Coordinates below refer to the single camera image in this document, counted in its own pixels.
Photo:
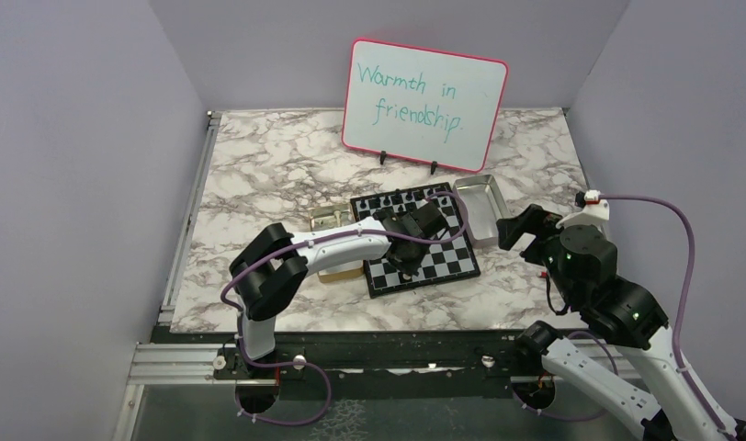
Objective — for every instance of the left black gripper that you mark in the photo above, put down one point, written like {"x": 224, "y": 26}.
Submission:
{"x": 410, "y": 267}

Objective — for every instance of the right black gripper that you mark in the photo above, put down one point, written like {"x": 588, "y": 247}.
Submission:
{"x": 534, "y": 219}

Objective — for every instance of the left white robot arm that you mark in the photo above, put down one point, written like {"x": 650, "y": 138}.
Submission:
{"x": 267, "y": 274}

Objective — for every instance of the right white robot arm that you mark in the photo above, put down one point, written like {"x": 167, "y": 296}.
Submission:
{"x": 625, "y": 315}

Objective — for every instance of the gold tin with white pieces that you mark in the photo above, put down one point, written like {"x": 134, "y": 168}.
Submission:
{"x": 326, "y": 218}

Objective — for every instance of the black and white chessboard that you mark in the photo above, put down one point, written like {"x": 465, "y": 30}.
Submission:
{"x": 442, "y": 263}

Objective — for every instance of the empty silver metal tin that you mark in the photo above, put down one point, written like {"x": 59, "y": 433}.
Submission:
{"x": 485, "y": 205}

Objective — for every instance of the white board with pink frame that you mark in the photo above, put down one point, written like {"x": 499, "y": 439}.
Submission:
{"x": 423, "y": 105}

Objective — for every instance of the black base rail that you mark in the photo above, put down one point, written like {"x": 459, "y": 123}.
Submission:
{"x": 368, "y": 365}

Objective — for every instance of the aluminium frame rail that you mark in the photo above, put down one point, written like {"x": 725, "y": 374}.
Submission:
{"x": 252, "y": 172}

